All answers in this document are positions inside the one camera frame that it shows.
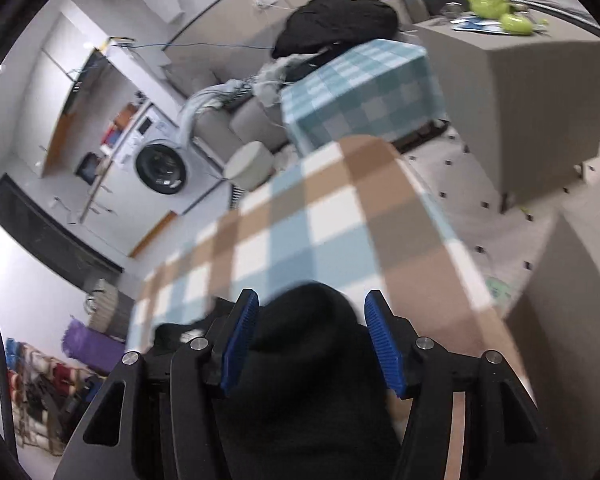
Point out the wooden shoe rack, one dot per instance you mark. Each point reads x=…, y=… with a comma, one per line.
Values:
x=45, y=400

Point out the white patterned rug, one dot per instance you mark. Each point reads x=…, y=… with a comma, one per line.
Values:
x=480, y=220

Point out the group of shoes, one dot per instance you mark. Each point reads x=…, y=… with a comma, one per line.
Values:
x=60, y=375

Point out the grey curved cabinet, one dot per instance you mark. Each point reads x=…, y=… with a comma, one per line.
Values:
x=570, y=335

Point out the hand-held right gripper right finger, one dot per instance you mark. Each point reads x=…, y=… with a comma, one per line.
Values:
x=385, y=345

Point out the white wall socket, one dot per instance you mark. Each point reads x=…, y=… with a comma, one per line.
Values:
x=265, y=2

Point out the teal checkered tablecloth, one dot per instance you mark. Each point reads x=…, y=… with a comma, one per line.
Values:
x=360, y=95

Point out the white wall cabinets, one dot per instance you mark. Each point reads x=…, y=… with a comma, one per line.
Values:
x=50, y=90

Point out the pile of pale clothes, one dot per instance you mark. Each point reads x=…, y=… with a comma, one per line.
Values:
x=275, y=75

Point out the brown cooking pot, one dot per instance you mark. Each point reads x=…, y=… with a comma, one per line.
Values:
x=125, y=115

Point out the houndstooth pillow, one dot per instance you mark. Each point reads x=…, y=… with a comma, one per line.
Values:
x=240, y=91

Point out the grey nightstand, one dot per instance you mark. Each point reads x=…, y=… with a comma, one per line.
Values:
x=530, y=110

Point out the purple bag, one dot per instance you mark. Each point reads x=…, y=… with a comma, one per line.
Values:
x=90, y=350

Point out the black knit sweater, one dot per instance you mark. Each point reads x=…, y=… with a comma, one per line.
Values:
x=305, y=360

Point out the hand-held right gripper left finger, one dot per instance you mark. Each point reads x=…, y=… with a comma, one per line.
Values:
x=240, y=340

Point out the range hood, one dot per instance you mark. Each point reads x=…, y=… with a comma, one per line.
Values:
x=80, y=85

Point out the white round stool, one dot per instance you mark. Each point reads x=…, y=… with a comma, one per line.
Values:
x=247, y=165

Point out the brown blue plaid tablecloth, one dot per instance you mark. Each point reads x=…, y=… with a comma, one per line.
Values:
x=305, y=220

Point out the light blue cloth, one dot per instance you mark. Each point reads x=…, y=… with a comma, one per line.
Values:
x=200, y=105

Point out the woven laundry basket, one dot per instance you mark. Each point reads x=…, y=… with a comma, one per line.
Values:
x=107, y=305

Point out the black door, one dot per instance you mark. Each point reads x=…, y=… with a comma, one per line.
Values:
x=40, y=230

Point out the grey sofa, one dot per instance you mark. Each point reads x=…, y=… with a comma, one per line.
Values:
x=245, y=120

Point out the black quilted jacket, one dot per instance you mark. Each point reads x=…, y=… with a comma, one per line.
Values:
x=340, y=20

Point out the white washing machine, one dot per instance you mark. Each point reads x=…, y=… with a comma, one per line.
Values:
x=160, y=167

